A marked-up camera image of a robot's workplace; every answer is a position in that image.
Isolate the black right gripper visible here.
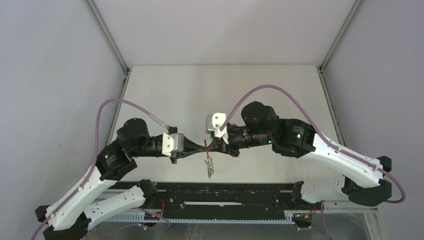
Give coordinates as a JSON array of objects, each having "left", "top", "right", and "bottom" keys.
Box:
[{"left": 207, "top": 126, "right": 272, "bottom": 158}]

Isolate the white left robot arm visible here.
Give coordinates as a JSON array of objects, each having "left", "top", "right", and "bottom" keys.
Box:
[{"left": 35, "top": 118, "right": 206, "bottom": 240}]

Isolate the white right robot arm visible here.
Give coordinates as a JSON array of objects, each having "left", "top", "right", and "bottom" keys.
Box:
[{"left": 205, "top": 101, "right": 392, "bottom": 209}]

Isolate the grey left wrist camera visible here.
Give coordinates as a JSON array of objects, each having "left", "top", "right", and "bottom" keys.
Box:
[{"left": 161, "top": 133, "right": 184, "bottom": 157}]

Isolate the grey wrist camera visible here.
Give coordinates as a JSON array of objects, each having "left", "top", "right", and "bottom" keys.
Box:
[
  {"left": 205, "top": 112, "right": 229, "bottom": 144},
  {"left": 161, "top": 133, "right": 184, "bottom": 157}
]

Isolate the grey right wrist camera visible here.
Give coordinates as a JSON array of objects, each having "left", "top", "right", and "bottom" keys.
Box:
[{"left": 205, "top": 112, "right": 229, "bottom": 144}]

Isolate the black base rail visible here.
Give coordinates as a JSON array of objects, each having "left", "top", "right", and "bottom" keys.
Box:
[{"left": 99, "top": 180, "right": 324, "bottom": 222}]

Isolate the white slotted cable duct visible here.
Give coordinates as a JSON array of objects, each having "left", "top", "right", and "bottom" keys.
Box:
[{"left": 105, "top": 211, "right": 306, "bottom": 225}]

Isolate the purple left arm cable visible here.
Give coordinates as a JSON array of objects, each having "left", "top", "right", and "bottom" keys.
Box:
[{"left": 31, "top": 98, "right": 171, "bottom": 240}]

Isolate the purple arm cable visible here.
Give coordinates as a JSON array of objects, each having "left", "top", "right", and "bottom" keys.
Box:
[
  {"left": 219, "top": 84, "right": 407, "bottom": 204},
  {"left": 31, "top": 98, "right": 171, "bottom": 240}
]

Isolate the grey aluminium frame rail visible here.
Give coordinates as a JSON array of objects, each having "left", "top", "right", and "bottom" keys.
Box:
[{"left": 317, "top": 0, "right": 366, "bottom": 146}]

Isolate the left aluminium frame post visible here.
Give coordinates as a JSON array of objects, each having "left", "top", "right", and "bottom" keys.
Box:
[{"left": 84, "top": 0, "right": 130, "bottom": 75}]

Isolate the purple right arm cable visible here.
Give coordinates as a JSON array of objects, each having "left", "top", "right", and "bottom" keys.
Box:
[{"left": 219, "top": 84, "right": 407, "bottom": 204}]

